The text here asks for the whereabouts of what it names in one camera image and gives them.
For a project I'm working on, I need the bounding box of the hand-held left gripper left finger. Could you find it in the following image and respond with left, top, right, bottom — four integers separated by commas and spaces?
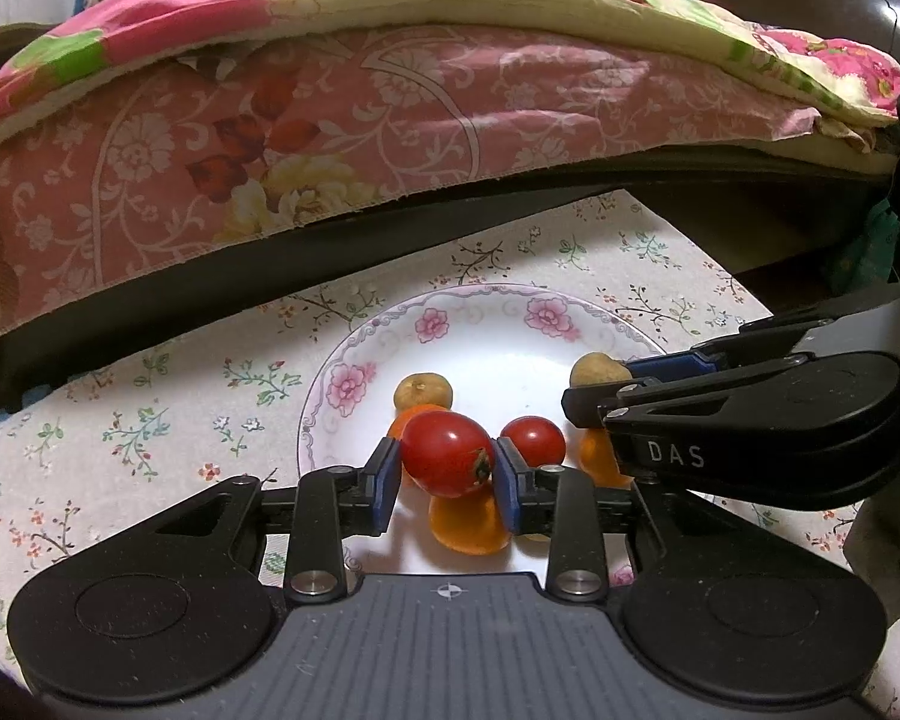
150, 436, 404, 605

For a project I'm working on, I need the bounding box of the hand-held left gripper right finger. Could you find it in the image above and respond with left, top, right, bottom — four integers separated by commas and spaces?
493, 436, 722, 605

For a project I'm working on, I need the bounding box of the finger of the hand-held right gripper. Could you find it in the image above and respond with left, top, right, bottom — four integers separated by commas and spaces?
561, 357, 811, 428
624, 315, 833, 385

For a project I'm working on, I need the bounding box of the tan longan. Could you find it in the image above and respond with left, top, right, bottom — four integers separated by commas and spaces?
394, 373, 453, 413
570, 351, 635, 391

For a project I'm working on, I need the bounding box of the small orange mandarin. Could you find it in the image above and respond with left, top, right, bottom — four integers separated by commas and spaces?
577, 427, 635, 488

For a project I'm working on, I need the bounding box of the round red tomato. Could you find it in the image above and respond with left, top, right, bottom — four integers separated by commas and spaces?
499, 415, 568, 467

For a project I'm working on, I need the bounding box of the oblong red tomato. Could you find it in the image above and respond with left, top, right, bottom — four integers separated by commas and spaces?
401, 409, 496, 501

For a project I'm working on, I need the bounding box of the white pink-flowered plate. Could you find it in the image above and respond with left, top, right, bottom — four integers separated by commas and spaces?
298, 283, 721, 590

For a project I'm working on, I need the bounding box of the teal cloth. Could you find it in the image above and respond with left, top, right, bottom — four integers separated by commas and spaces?
832, 199, 900, 293

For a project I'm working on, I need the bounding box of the floral printed tablecloth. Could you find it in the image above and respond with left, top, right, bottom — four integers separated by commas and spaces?
0, 191, 900, 691

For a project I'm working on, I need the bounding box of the dark bed edge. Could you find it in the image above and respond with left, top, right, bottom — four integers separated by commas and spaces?
0, 142, 900, 421

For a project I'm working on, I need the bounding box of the pink floral blanket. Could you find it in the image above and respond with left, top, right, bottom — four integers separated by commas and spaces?
0, 22, 826, 350

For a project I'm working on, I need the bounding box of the dark wooden headboard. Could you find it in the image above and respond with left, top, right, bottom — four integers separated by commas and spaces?
645, 0, 900, 83

